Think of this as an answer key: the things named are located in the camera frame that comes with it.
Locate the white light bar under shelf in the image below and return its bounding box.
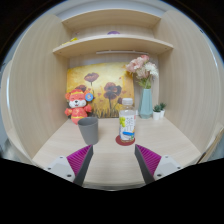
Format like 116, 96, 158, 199
96, 50, 149, 55

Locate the grey plastic cup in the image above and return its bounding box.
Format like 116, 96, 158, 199
78, 117, 98, 145

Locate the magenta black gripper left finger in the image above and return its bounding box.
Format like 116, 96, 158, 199
67, 145, 93, 186

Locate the small potted succulent front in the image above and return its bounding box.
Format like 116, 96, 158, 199
153, 104, 161, 120

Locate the yellow object on shelf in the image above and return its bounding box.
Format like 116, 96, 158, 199
61, 37, 79, 46

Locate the upper wooden shelf board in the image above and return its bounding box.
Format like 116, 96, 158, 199
63, 9, 160, 31

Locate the small potted succulent back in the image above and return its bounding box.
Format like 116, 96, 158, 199
160, 102, 166, 118

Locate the small potted succulent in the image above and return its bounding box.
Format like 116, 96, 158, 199
153, 104, 161, 120
160, 102, 166, 118

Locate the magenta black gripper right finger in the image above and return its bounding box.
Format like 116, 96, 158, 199
135, 144, 161, 184

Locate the wooden shelf board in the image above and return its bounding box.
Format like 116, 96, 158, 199
63, 9, 160, 31
53, 34, 173, 58

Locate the pink white flower bouquet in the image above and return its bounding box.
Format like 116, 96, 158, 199
126, 55, 159, 89

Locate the red round coaster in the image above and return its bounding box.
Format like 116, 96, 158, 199
115, 135, 135, 146

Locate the purple round sticker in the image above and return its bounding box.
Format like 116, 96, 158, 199
107, 31, 121, 35

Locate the light blue ceramic vase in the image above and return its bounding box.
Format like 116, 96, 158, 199
138, 89, 153, 119

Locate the yellow poppy flower painting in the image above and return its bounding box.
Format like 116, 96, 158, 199
67, 62, 134, 118

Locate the red plush mascot toy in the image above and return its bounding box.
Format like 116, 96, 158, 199
65, 89, 93, 124

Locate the clear water bottle white cap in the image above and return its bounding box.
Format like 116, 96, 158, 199
119, 98, 136, 143

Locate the lower wooden shelf board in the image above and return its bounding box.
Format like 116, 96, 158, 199
53, 34, 173, 58

